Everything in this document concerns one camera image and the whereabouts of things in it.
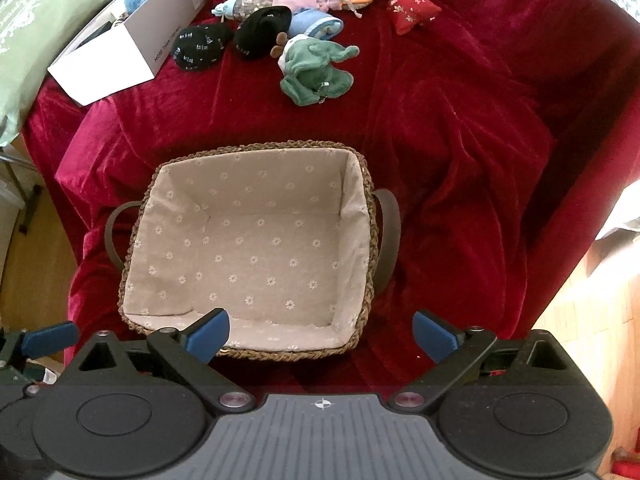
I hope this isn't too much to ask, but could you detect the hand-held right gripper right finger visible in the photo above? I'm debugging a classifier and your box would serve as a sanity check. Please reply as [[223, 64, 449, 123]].
[[387, 310, 576, 413]]

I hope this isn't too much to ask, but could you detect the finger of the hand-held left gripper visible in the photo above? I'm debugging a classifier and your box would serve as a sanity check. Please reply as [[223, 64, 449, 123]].
[[0, 322, 78, 376]]

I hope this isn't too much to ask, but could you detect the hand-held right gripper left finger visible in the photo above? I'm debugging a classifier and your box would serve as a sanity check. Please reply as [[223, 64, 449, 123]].
[[65, 308, 253, 413]]

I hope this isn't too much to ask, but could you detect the woven basket with floral liner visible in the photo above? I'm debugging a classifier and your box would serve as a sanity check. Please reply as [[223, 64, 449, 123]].
[[104, 141, 402, 362]]

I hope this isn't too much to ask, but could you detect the black metal stand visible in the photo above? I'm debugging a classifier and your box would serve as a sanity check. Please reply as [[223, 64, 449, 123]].
[[0, 155, 46, 236]]

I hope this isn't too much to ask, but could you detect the red velvet cloth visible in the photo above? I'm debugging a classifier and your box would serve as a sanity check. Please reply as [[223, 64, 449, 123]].
[[22, 0, 640, 396]]

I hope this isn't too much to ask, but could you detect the green elephant plush toy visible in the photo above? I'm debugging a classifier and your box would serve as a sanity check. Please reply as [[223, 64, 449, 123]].
[[270, 32, 361, 107]]

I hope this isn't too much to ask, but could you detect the black sock with white print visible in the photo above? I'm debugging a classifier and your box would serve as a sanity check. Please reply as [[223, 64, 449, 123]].
[[171, 22, 235, 72], [234, 6, 293, 59]]

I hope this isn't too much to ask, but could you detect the white cardboard box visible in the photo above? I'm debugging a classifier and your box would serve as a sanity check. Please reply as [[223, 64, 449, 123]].
[[47, 0, 208, 107]]

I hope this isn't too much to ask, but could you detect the green printed bag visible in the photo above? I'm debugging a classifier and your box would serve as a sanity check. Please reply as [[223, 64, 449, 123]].
[[0, 0, 123, 147]]

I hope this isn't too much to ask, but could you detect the red embroidered pouch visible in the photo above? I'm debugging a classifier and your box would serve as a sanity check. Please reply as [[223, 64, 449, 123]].
[[387, 0, 443, 36]]

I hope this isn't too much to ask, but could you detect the light blue sock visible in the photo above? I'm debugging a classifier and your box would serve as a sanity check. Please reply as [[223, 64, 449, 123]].
[[287, 8, 345, 41]]

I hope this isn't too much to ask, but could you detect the grey floral sachet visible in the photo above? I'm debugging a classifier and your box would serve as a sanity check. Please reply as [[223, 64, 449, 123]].
[[212, 0, 273, 22]]

